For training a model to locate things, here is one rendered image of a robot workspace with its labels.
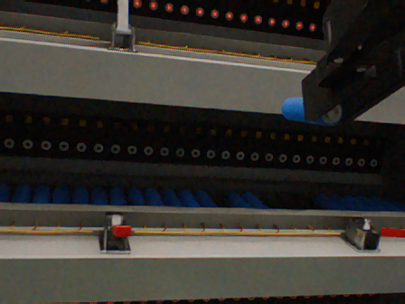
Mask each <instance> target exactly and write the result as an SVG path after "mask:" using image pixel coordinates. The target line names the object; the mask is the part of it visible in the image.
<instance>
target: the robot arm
mask: <svg viewBox="0 0 405 304"><path fill-rule="evenodd" d="M323 32H324V39H325V53H326V55H324V56H323V58H321V59H320V60H319V62H317V63H316V67H315V69H314V70H312V71H311V72H310V73H309V74H307V76H306V77H305V78H303V80H302V82H301V83H302V91H303V108H304V117H305V120H307V121H316V120H317V119H320V118H321V117H322V116H324V115H325V114H326V113H327V112H328V111H331V110H332V109H333V108H335V107H336V106H338V105H339V104H340V103H341V105H342V107H343V116H342V118H341V119H340V121H339V122H338V123H345V124H349V123H350V122H352V120H354V119H356V118H358V117H359V116H360V115H362V114H363V113H364V112H365V111H368V110H369V109H371V108H372V107H374V106H376V104H378V103H381V101H383V100H384V99H387V98H388V97H389V96H390V95H392V94H393V93H394V92H396V91H397V90H400V89H401V88H402V87H404V86H405V0H333V1H332V2H331V4H330V5H329V6H328V8H327V9H326V12H325V13H324V15H323Z"/></svg>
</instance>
